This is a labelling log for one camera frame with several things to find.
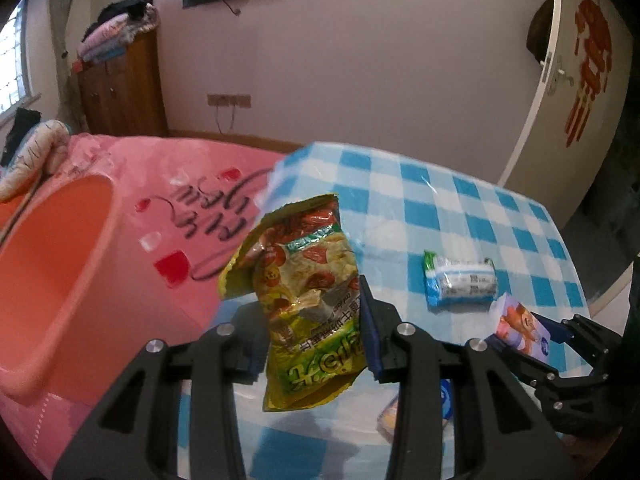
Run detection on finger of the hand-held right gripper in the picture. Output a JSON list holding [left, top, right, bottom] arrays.
[[529, 311, 623, 378], [484, 336, 561, 403]]

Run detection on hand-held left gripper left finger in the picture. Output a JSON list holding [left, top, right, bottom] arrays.
[[52, 301, 267, 480]]

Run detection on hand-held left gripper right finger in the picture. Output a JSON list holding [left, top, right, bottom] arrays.
[[358, 275, 577, 480]]

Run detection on purple cartoon packet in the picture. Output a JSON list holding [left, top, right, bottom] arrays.
[[487, 291, 554, 359]]

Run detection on yellow green chip bag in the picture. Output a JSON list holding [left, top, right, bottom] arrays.
[[218, 192, 363, 413]]

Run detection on pink plastic bin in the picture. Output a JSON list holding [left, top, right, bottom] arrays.
[[0, 174, 125, 403]]

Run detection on blue white wrapper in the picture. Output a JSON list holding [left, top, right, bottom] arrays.
[[439, 379, 456, 420]]

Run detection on orange snack packet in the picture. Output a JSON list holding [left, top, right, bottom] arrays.
[[376, 394, 402, 445]]

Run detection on blue white packet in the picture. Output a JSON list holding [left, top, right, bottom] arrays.
[[423, 249, 499, 309]]

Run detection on blue white checked tablecloth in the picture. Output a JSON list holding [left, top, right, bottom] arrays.
[[176, 140, 592, 480]]

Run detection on pink printed blanket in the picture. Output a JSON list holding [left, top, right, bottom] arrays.
[[0, 131, 297, 480]]

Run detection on white door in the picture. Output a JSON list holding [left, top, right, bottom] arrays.
[[497, 0, 637, 232]]

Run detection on red door decoration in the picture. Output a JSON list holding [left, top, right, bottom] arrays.
[[564, 0, 615, 148]]

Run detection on brown wooden cabinet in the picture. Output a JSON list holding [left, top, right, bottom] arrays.
[[75, 25, 169, 139]]

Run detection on patterned pillow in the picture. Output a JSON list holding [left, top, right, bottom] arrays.
[[0, 119, 72, 201]]

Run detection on dark cloth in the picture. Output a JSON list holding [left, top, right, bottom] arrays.
[[0, 106, 42, 167]]

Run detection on folded clothes stack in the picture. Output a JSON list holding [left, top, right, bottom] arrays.
[[76, 0, 162, 65]]

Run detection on window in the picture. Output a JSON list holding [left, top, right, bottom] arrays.
[[0, 0, 32, 113]]

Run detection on socket cable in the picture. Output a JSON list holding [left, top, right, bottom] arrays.
[[215, 105, 237, 135]]

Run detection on metal door handle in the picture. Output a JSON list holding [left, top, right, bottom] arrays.
[[540, 52, 573, 97]]

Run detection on wall socket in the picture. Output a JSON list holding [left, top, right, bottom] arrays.
[[207, 93, 252, 109]]

